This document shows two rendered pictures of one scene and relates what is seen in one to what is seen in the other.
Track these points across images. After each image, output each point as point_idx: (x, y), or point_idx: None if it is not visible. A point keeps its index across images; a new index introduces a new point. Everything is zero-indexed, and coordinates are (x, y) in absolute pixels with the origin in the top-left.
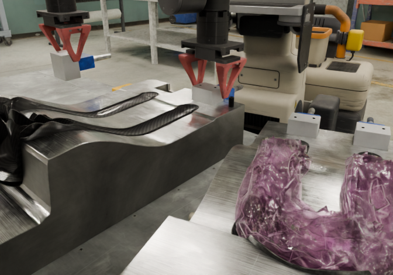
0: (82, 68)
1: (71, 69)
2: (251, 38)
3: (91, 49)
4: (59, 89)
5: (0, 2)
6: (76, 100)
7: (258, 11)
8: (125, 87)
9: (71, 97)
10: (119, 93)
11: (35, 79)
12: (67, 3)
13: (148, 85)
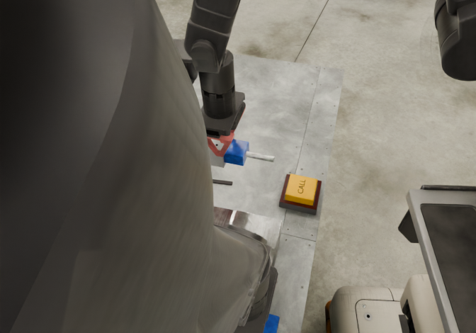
0: (227, 161)
1: (214, 159)
2: None
3: None
4: (287, 120)
5: None
6: (271, 152)
7: (436, 300)
8: (237, 213)
9: (275, 143)
10: (222, 217)
11: (297, 85)
12: (213, 111)
13: (256, 231)
